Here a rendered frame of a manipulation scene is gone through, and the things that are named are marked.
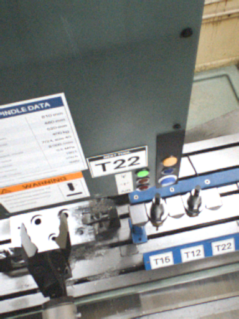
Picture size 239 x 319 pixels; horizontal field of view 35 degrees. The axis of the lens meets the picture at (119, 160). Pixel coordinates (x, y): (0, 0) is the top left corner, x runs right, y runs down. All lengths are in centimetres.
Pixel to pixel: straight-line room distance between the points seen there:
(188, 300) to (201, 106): 103
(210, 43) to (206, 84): 25
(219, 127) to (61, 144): 136
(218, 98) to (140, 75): 169
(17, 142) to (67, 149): 8
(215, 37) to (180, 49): 160
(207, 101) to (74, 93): 168
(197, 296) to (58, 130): 112
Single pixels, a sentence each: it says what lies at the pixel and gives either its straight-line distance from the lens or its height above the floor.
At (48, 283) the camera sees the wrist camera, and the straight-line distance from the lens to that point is 87.
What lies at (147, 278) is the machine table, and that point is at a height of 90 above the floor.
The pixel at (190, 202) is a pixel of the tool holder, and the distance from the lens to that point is 110.
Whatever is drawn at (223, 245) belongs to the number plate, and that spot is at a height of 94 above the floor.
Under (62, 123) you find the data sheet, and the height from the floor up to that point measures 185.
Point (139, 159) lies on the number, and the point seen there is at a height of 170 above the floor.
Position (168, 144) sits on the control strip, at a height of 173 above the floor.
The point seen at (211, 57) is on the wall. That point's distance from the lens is 215.
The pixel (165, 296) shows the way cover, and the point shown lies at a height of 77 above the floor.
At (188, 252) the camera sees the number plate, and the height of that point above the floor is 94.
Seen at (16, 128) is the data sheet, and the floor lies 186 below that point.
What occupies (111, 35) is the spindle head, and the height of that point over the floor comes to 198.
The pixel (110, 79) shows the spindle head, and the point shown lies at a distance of 46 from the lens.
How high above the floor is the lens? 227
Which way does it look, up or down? 62 degrees down
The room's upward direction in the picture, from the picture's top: 9 degrees counter-clockwise
